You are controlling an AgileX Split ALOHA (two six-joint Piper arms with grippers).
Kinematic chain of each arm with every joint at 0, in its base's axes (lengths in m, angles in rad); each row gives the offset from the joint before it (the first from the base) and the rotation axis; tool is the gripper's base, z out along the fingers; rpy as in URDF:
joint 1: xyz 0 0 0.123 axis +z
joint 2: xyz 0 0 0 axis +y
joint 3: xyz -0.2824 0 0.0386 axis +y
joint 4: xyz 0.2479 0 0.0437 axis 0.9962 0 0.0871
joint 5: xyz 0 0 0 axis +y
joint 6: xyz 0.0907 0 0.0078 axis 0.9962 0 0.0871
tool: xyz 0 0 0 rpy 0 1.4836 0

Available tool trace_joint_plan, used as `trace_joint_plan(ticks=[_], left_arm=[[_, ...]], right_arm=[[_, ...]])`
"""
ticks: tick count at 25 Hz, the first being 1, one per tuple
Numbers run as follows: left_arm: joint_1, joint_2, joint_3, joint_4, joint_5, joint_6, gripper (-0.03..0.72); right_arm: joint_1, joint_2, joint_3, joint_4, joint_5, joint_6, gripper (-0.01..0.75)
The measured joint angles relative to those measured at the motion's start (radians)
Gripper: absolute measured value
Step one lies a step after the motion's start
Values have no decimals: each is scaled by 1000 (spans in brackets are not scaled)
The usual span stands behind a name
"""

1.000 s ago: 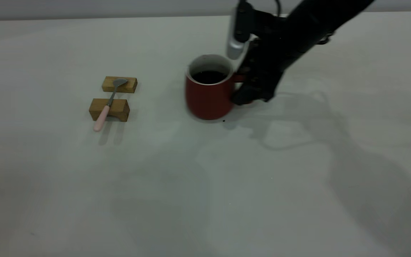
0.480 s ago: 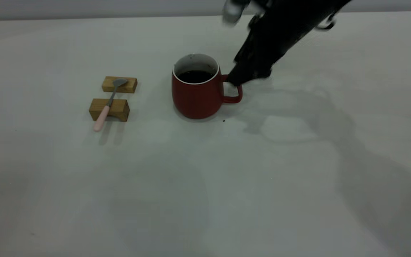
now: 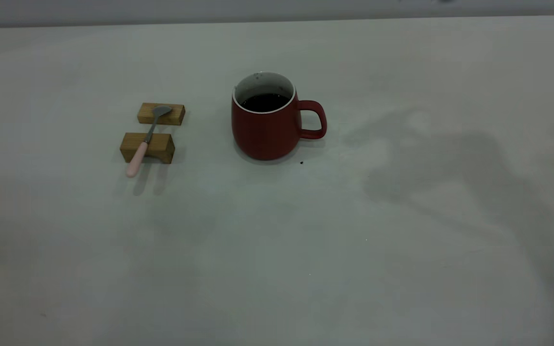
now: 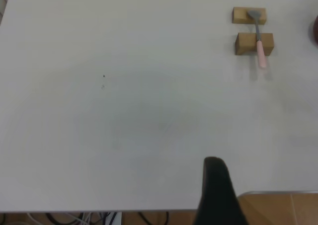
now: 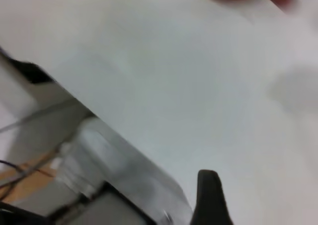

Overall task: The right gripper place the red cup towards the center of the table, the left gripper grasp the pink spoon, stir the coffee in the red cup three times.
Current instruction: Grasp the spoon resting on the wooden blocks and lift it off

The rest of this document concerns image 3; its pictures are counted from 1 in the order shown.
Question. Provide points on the flat wooden block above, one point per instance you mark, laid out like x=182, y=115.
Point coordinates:
x=173, y=115

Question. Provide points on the arched wooden block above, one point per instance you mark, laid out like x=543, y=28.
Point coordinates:
x=161, y=144

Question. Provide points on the dark coffee liquid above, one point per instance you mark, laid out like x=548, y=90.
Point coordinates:
x=265, y=102

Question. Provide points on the red ceramic mug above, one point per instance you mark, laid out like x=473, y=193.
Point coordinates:
x=265, y=134

